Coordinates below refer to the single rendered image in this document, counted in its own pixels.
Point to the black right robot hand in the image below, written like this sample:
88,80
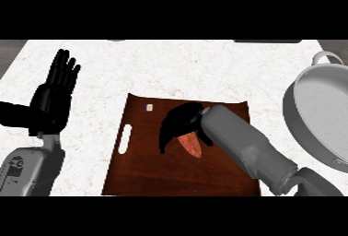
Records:
177,123

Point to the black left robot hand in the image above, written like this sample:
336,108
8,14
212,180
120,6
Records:
50,104

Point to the orange sweet potato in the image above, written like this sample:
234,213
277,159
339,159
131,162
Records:
191,144

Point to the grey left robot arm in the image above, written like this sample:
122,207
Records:
28,167

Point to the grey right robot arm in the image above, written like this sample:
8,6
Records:
258,153

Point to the grey metal pot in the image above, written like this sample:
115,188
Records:
318,113

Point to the dark brown wooden cutting board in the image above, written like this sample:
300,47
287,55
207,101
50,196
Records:
181,166

